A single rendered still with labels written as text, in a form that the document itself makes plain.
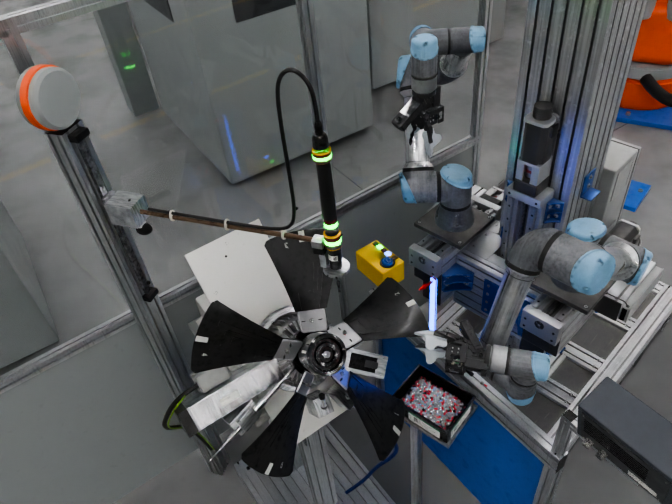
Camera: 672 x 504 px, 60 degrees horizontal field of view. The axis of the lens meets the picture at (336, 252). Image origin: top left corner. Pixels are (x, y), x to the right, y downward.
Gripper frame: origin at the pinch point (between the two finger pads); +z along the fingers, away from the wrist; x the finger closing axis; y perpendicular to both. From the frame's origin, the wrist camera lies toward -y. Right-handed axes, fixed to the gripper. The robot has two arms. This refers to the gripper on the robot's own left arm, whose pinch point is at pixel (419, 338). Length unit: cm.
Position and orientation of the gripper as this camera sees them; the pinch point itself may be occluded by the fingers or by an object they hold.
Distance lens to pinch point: 169.0
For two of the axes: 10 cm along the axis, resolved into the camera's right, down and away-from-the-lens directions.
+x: 1.4, 6.5, 7.5
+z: -9.5, -1.3, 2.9
